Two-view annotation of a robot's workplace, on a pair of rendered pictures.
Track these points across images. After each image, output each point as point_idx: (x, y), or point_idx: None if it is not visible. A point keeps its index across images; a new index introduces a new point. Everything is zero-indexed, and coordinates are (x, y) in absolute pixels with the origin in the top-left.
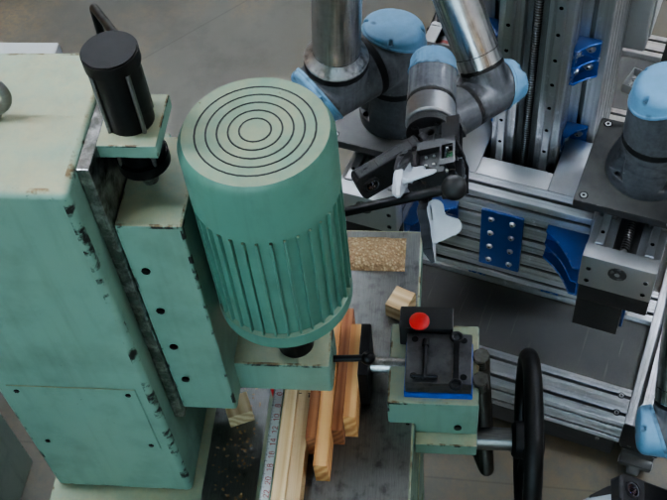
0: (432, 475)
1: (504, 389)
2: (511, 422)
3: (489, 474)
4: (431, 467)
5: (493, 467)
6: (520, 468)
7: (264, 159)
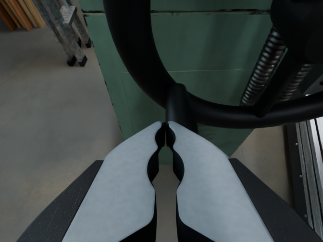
0: (246, 164)
1: (319, 187)
2: (295, 202)
3: (242, 105)
4: (250, 163)
5: (250, 102)
6: (258, 98)
7: None
